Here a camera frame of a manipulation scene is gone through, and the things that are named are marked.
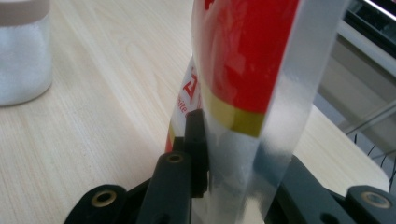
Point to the red and white sugar bag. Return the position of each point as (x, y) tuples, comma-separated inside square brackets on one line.
[(249, 56)]

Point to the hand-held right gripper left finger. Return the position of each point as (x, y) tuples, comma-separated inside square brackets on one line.
[(197, 149)]

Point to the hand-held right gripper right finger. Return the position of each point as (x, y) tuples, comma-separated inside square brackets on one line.
[(306, 199)]

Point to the aluminium floor rail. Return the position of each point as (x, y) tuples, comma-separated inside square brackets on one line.
[(367, 46)]

